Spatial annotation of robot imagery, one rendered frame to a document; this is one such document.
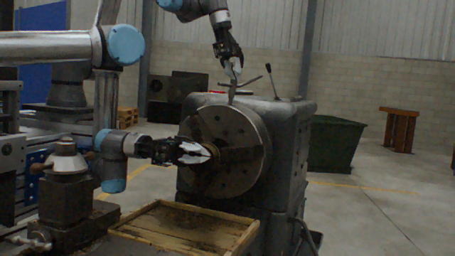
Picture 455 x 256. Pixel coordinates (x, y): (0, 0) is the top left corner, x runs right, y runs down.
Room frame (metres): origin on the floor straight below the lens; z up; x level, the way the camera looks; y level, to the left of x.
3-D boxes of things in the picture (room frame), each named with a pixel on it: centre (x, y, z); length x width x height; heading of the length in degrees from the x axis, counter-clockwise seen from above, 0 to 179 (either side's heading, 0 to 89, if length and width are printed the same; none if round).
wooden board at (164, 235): (0.99, 0.10, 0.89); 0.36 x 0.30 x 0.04; 70
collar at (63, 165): (0.68, 0.30, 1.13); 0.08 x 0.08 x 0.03
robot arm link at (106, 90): (1.21, 0.41, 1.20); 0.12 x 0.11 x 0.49; 124
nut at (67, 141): (0.68, 0.30, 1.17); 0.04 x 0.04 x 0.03
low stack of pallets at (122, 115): (9.05, 2.82, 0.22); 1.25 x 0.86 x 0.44; 179
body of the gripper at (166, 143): (1.05, 0.19, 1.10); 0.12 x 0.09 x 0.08; 69
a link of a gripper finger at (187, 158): (1.01, 0.09, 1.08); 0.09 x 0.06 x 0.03; 69
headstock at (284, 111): (1.61, -0.11, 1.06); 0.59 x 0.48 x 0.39; 160
